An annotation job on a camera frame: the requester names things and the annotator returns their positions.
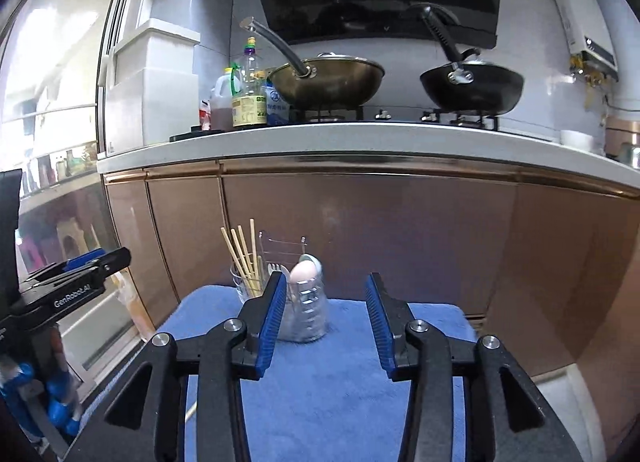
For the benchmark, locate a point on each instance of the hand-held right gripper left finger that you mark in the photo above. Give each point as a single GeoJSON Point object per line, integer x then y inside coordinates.
{"type": "Point", "coordinates": [272, 322]}

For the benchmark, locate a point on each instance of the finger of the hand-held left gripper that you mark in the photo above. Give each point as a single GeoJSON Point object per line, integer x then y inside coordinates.
{"type": "Point", "coordinates": [75, 292]}
{"type": "Point", "coordinates": [82, 259]}

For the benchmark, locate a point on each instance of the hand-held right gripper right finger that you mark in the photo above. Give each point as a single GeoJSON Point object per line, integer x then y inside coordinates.
{"type": "Point", "coordinates": [377, 322]}

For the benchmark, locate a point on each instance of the clear acrylic utensil holder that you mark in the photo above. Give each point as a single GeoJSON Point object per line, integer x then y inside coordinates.
{"type": "Point", "coordinates": [307, 312]}

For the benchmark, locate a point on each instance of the person's left hand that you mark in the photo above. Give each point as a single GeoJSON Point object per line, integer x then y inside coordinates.
{"type": "Point", "coordinates": [57, 407]}

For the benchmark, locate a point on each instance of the plastic bag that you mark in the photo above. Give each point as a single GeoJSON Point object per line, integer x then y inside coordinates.
{"type": "Point", "coordinates": [127, 299]}

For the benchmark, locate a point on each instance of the brown kitchen base cabinet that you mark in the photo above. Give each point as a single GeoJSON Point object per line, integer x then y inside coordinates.
{"type": "Point", "coordinates": [400, 242]}

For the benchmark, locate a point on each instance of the blue towel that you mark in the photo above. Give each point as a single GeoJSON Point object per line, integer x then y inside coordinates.
{"type": "Point", "coordinates": [325, 392]}

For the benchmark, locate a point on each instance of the glass sliding door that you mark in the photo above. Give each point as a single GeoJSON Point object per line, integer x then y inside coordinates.
{"type": "Point", "coordinates": [50, 92]}

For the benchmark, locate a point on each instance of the gas stove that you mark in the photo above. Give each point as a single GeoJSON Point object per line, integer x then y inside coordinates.
{"type": "Point", "coordinates": [400, 117]}

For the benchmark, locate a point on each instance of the brown sauce jug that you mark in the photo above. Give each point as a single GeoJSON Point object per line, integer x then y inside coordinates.
{"type": "Point", "coordinates": [222, 107]}

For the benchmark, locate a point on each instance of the blue white salt bag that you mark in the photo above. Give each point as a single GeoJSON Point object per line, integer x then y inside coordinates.
{"type": "Point", "coordinates": [276, 107]}

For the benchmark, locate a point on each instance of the clear cooking oil bottle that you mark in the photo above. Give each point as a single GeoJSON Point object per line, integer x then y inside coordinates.
{"type": "Point", "coordinates": [250, 92]}

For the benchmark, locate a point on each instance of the brass wok with lid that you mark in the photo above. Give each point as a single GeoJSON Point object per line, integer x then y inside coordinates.
{"type": "Point", "coordinates": [330, 79]}

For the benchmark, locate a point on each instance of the black wok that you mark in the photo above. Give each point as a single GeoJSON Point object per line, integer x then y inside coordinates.
{"type": "Point", "coordinates": [472, 87]}

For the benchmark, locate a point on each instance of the white bowl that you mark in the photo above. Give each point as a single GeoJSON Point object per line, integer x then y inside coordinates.
{"type": "Point", "coordinates": [576, 139]}

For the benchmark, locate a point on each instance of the pink rice cooker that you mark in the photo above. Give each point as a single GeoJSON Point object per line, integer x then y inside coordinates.
{"type": "Point", "coordinates": [622, 137]}

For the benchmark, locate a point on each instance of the white water heater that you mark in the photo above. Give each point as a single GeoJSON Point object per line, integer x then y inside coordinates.
{"type": "Point", "coordinates": [587, 22]}

